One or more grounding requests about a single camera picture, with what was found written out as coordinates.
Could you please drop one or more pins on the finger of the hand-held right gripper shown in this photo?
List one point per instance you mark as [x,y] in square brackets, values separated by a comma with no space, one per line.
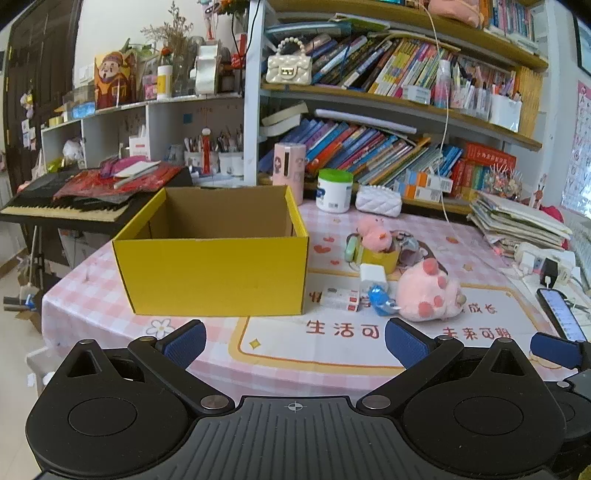
[554,348]

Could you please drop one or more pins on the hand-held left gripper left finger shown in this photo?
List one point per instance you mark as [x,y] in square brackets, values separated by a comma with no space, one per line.
[184,345]

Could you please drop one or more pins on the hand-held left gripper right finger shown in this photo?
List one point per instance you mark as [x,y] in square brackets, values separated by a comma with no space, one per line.
[406,345]

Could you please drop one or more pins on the blue crinkled packet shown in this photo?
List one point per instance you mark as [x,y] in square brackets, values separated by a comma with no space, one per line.
[379,297]

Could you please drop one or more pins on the pink plush paw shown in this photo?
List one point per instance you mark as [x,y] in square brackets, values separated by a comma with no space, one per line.
[425,286]

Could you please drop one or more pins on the yellow cardboard box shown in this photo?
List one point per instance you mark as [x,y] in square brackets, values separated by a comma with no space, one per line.
[207,277]

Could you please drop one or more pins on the white charger cube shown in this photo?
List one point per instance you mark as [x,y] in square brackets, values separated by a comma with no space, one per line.
[375,277]

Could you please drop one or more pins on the small white box red end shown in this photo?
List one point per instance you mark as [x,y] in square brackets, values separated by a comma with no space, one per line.
[339,297]

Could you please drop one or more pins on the small yellow box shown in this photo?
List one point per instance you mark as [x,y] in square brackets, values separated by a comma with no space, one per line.
[383,261]

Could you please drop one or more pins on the blue grey toy truck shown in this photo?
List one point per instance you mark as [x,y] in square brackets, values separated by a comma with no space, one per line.
[408,249]

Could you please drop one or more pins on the mint green case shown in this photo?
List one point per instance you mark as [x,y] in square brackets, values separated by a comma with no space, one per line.
[349,249]

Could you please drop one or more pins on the pink plush pig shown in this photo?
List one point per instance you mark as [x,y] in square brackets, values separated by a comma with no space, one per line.
[371,233]

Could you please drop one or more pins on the black smartphone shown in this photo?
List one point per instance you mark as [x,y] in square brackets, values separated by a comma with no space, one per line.
[558,314]

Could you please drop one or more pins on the black charger plug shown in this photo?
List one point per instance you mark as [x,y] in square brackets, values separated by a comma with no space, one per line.
[549,271]

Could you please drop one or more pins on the white power strip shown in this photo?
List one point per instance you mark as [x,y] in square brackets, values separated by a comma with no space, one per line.
[531,256]

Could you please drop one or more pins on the stack of paper booklets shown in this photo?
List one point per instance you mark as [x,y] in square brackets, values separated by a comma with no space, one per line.
[517,219]

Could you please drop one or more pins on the white quilted purse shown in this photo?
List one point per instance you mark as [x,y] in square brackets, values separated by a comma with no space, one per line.
[378,202]

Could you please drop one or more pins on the cardboard scraps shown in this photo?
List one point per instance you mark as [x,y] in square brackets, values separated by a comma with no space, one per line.
[27,314]

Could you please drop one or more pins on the stack of orange white cartons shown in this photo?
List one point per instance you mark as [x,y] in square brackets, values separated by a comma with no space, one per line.
[425,184]

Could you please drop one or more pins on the red printed cloth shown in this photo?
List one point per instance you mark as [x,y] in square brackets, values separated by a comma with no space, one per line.
[147,182]

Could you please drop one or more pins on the white jar green lid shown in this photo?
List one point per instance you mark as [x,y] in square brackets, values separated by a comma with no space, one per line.
[333,194]

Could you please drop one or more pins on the white notebook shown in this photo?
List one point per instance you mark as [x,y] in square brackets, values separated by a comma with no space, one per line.
[138,168]

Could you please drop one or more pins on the white pen cup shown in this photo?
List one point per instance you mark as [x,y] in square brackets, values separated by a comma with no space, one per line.
[231,165]

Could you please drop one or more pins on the cartoon print pen cup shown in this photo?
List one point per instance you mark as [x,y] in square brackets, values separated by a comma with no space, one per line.
[193,159]

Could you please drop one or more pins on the black electronic keyboard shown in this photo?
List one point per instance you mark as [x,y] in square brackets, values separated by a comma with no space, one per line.
[55,210]

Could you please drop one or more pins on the red tassel ornament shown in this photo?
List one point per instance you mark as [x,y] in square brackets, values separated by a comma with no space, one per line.
[206,154]

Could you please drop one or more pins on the magenta folder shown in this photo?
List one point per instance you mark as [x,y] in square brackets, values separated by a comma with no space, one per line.
[117,164]

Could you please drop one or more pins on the red boxed books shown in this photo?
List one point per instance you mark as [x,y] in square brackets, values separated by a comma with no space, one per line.
[485,166]

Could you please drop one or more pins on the row of blue spined books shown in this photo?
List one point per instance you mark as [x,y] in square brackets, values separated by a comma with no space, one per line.
[360,147]

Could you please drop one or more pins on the pink cartoon canister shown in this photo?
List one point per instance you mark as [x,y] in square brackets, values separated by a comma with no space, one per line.
[288,170]

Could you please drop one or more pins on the white box red label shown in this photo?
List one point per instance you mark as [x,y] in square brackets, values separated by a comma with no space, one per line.
[137,147]

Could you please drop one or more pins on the white plush toy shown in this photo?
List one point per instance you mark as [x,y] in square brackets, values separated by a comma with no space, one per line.
[72,150]

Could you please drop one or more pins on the white cubby shelf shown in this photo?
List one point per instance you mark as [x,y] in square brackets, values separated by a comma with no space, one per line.
[161,115]

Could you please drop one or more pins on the wooden bookshelf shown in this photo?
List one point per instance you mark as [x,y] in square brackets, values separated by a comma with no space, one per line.
[251,115]

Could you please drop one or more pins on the white pen holder box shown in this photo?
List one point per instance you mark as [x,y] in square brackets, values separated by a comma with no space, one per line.
[505,113]

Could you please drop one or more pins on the thick white book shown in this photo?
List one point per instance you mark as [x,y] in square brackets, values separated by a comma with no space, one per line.
[281,117]

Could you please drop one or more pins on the light blue box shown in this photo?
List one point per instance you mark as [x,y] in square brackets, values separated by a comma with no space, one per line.
[84,110]

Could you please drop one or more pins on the white bottle yellow label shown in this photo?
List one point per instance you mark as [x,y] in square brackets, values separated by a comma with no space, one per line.
[165,83]

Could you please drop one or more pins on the fortune god figure box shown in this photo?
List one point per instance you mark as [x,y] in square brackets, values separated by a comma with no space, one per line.
[113,81]

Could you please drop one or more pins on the white ribbon roll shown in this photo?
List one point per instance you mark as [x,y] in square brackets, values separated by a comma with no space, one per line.
[205,71]

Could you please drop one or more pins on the row of thin colourful books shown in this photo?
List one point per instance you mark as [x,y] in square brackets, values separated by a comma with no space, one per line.
[392,64]

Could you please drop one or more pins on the dark wooden door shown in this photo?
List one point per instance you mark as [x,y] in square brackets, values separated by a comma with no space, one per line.
[41,69]

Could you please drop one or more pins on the dried flower bouquet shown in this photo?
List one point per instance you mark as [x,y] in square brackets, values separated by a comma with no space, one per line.
[171,32]

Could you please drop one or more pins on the row of small pastel books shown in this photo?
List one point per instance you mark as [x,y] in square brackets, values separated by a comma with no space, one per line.
[508,18]

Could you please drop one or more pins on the large pink plush toy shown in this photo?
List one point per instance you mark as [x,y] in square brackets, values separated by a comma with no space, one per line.
[455,9]

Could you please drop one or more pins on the pink alphabet wall poster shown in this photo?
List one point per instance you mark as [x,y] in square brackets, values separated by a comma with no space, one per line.
[579,147]

